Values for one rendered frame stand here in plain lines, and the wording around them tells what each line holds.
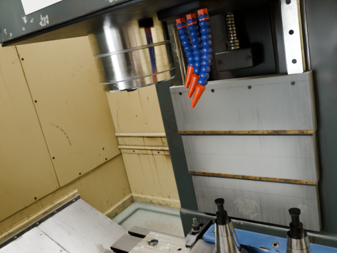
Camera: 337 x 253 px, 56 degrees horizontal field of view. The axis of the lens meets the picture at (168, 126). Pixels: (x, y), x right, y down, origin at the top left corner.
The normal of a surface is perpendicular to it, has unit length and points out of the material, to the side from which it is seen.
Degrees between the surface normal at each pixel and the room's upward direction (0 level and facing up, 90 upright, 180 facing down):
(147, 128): 90
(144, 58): 90
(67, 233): 24
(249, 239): 0
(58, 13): 90
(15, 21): 90
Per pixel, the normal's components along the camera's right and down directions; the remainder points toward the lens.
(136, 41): 0.26, 0.19
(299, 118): -0.57, 0.32
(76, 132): 0.81, -0.01
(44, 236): 0.15, -0.87
